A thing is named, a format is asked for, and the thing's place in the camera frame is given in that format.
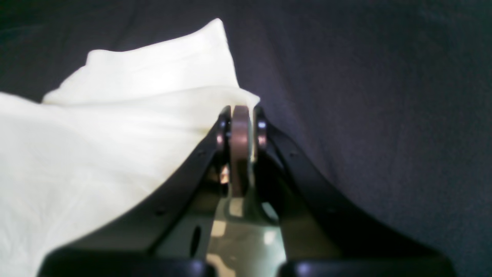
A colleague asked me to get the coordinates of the black table cloth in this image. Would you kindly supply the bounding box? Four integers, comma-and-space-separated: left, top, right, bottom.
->
1, 0, 492, 277

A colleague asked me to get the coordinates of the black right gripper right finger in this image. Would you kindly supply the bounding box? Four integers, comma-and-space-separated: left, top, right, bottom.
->
253, 106, 456, 277

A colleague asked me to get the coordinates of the light green T-shirt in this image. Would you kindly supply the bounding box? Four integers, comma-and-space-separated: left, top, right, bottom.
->
0, 18, 259, 277

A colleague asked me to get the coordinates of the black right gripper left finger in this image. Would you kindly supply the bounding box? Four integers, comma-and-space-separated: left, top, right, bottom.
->
37, 105, 251, 277

